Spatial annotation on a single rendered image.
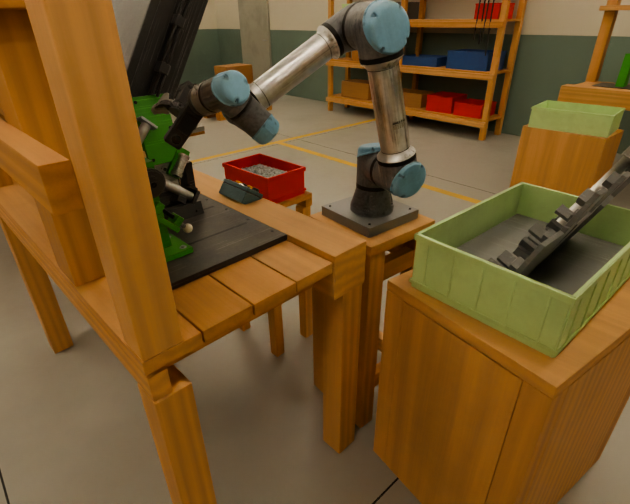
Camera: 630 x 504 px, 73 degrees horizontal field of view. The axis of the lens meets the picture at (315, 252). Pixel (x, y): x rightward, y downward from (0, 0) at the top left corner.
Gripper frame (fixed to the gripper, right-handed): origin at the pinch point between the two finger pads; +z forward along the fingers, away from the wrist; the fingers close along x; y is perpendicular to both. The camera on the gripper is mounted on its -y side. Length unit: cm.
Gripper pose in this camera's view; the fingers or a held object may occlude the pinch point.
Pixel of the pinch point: (165, 121)
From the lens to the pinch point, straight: 131.3
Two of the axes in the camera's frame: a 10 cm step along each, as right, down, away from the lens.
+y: 3.4, -9.1, 2.4
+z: -6.8, -0.6, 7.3
